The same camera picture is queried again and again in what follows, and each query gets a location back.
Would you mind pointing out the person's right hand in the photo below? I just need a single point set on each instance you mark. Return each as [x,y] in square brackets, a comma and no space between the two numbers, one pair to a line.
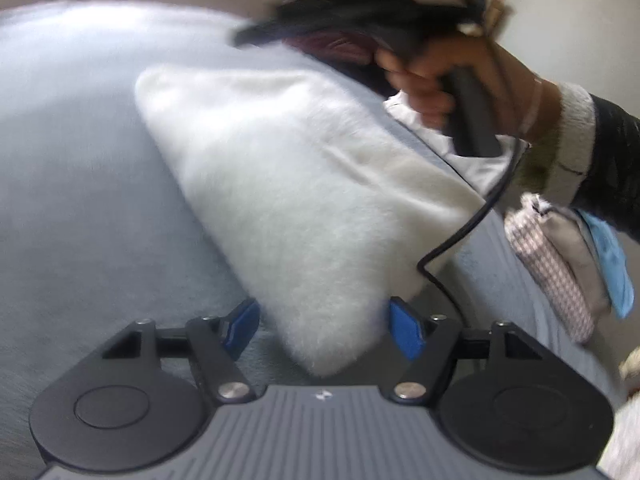
[505,85]

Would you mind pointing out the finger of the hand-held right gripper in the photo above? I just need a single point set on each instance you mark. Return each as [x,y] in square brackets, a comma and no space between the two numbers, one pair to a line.
[265,27]

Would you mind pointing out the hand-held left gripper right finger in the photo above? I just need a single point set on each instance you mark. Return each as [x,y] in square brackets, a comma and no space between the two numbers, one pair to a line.
[402,325]

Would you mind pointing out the cream fleece sweater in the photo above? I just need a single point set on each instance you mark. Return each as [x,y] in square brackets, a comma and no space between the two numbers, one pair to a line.
[280,185]

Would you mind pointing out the white folded quilt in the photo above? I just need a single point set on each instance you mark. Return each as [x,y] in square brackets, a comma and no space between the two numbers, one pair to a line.
[470,170]

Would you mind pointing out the grey bed blanket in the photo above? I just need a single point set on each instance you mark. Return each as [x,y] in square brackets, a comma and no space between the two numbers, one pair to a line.
[75,210]

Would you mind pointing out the person's right forearm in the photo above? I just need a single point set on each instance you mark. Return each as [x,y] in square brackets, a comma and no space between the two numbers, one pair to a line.
[615,160]

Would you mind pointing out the beige folded garment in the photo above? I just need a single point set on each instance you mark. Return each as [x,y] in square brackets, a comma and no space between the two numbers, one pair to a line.
[575,255]

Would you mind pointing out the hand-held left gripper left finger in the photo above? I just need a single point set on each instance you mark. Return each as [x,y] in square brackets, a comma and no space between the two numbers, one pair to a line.
[245,322]

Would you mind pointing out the light blue folded garment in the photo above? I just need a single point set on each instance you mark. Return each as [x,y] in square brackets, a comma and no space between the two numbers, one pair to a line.
[612,265]

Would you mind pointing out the pink houndstooth garment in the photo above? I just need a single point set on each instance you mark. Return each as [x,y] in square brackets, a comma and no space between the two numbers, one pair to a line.
[545,265]

